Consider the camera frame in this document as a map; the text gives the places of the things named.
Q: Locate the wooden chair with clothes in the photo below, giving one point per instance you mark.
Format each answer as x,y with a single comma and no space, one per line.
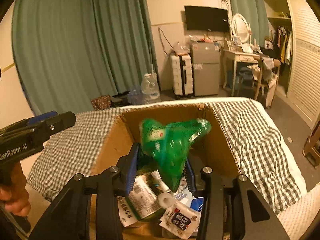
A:
266,75

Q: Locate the floral tissue pack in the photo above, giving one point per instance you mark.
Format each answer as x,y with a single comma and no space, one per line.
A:
185,196

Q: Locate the white dressing table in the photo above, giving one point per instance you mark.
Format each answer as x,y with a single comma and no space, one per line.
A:
236,57

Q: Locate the green checkered cloth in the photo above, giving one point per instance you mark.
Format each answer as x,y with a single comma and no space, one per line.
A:
250,149

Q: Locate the white oval vanity mirror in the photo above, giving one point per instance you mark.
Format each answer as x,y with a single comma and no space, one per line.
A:
240,27

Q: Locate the green white medicine box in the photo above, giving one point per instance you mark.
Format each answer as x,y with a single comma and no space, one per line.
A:
141,205

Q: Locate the narrow green curtain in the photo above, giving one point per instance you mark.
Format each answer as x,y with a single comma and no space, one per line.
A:
254,12

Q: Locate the green small packet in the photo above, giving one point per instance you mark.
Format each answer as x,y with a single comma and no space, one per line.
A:
165,148

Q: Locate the brown patterned bag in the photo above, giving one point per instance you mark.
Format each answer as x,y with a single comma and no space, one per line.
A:
101,103

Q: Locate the black wall television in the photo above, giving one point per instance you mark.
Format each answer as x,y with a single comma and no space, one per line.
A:
206,18

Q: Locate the white louvered wardrobe door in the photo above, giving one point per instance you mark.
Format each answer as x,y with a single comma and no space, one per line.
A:
303,90

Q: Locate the white cylindrical tube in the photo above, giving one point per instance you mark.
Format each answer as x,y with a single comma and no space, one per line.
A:
165,200

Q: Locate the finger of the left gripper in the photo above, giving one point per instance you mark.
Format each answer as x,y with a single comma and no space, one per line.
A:
40,118

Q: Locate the white suitcase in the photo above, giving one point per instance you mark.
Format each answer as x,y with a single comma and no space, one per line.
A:
182,75

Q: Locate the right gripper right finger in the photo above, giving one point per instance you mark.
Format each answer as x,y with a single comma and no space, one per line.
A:
231,207

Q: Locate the large clear water jug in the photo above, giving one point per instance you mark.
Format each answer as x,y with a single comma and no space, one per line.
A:
150,88

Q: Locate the crumpled blue water bottles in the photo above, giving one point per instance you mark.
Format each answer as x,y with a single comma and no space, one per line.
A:
135,96

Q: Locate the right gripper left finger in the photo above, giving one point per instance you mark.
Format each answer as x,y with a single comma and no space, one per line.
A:
84,199

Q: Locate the wooden stool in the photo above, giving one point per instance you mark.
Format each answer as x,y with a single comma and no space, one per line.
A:
311,147

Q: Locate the person left hand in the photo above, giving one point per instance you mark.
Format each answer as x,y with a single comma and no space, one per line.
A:
15,196

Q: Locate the silver mini fridge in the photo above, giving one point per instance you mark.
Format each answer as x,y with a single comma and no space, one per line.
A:
205,58

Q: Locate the white red sachet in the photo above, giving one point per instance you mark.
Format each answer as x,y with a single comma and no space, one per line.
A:
180,220

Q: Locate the brown cardboard box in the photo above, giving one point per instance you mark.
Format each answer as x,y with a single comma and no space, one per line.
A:
214,150

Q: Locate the large green curtain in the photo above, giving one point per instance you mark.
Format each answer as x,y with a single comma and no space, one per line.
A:
69,52

